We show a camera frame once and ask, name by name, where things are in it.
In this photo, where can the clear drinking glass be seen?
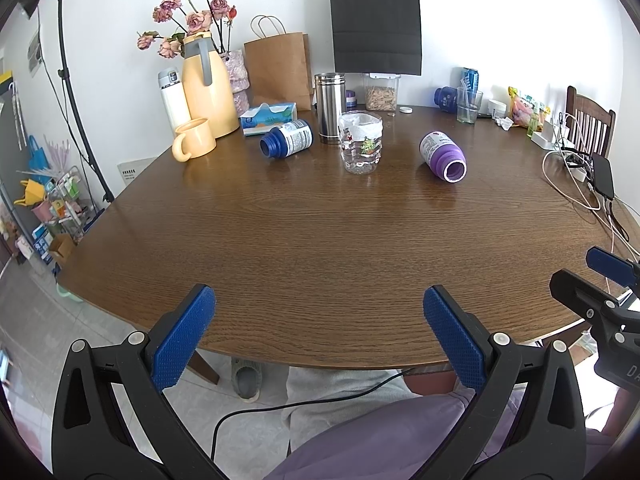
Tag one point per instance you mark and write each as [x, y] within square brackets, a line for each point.
[468, 105]

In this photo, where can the clear container with nuts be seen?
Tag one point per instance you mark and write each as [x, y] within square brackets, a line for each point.
[381, 91]

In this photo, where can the yellow thermos jug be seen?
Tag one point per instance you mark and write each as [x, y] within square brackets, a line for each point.
[206, 85]

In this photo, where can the white thermos bottle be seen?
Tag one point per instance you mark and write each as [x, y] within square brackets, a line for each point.
[174, 99]

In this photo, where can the black paper bag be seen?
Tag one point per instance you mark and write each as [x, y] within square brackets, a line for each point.
[377, 36]

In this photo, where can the blue packet behind glass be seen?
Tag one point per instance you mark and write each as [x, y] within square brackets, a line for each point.
[470, 79]

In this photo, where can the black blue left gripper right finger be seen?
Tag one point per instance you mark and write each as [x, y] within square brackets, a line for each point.
[525, 418]

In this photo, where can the yellow mug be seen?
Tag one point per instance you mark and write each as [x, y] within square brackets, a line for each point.
[192, 140]

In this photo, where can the cluttered storage rack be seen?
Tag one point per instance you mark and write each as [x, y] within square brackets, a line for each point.
[46, 204]

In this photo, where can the pink dried flowers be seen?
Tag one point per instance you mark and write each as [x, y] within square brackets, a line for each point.
[192, 19]

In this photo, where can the tissue pack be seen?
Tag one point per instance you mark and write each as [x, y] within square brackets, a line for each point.
[261, 119]

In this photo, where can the blue white supplement bottle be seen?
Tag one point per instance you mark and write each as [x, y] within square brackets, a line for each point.
[287, 139]

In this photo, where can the black power bank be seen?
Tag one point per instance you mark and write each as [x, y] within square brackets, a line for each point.
[602, 180]

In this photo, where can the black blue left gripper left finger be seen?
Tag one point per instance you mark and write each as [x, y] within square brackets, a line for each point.
[111, 417]

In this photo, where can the white power strip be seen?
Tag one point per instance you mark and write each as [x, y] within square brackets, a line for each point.
[549, 136]

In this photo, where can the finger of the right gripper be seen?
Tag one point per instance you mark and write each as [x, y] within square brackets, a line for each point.
[587, 304]
[621, 271]

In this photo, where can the grey slipper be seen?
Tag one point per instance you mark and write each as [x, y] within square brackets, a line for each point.
[246, 378]

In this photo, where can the clear plastic cup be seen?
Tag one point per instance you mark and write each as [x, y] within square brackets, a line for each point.
[360, 135]

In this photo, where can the wooden chair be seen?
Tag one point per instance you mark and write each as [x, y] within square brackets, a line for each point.
[590, 126]

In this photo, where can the dark blue bottle lying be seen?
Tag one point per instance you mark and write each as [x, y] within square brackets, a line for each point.
[446, 99]

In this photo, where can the brown paper bag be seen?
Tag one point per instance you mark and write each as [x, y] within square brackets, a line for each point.
[278, 64]

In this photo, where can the pink glass vase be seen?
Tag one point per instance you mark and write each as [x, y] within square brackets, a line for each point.
[238, 77]

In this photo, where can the stainless steel tumbler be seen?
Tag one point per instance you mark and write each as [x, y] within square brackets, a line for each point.
[330, 91]

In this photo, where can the small purple white jar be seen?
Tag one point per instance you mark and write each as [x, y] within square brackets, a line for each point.
[350, 100]

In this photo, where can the black tripod stand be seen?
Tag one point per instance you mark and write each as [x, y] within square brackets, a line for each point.
[84, 148]

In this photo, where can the purple supplement bottle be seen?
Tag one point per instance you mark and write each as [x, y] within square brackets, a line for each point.
[445, 159]

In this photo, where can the snack packets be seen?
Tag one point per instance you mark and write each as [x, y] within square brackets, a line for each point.
[527, 113]

